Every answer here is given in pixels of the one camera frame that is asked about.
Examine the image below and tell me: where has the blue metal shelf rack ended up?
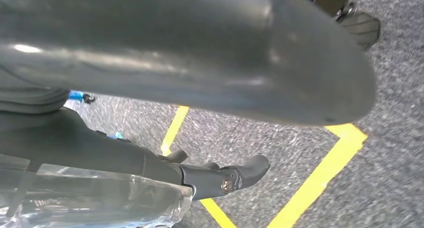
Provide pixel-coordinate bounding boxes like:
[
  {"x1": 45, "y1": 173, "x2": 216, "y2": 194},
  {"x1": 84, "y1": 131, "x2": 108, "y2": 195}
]
[{"x1": 67, "y1": 90, "x2": 97, "y2": 105}]

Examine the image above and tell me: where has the yellow floor tape square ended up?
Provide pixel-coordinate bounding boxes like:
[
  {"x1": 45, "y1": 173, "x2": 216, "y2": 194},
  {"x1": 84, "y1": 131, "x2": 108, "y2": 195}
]
[{"x1": 160, "y1": 106, "x2": 369, "y2": 228}]

